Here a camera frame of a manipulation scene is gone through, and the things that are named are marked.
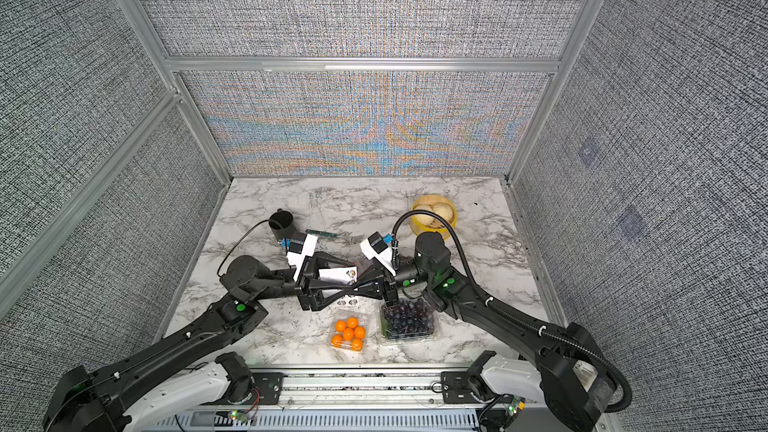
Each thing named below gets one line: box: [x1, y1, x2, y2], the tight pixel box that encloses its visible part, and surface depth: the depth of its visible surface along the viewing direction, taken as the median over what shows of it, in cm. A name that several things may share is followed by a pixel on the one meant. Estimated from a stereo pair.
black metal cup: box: [268, 208, 294, 241], surface depth 98 cm
